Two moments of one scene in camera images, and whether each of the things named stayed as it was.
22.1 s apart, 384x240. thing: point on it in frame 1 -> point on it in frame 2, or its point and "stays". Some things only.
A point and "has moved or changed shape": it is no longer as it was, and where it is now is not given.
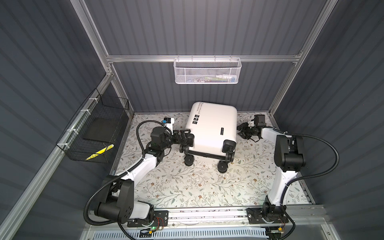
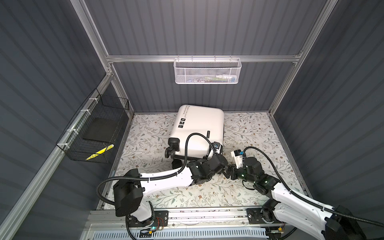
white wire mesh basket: (207, 70) stays
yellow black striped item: (102, 151) stays
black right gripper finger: (246, 132) -> (232, 171)
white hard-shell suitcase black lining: (213, 128) has moved or changed shape
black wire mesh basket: (91, 135) stays
